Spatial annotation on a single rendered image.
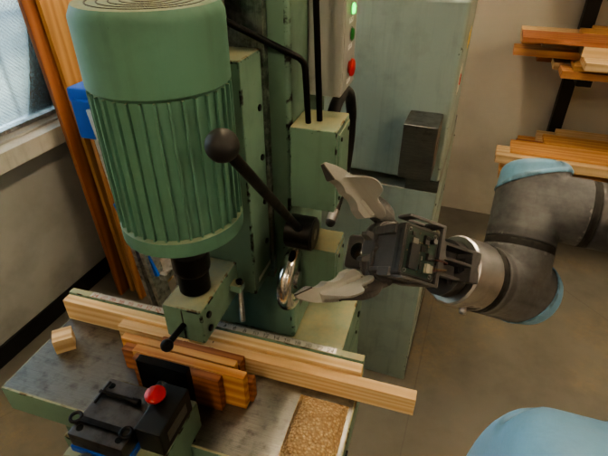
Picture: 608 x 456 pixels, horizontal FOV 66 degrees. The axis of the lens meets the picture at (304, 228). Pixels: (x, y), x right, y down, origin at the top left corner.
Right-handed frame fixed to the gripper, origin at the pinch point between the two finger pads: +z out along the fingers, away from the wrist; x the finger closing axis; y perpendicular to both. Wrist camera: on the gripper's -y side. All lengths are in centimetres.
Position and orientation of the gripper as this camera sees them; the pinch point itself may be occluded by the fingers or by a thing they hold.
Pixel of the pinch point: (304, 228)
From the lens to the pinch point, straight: 52.1
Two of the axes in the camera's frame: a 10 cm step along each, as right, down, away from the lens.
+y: 4.7, -0.6, -8.8
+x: -2.0, 9.6, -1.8
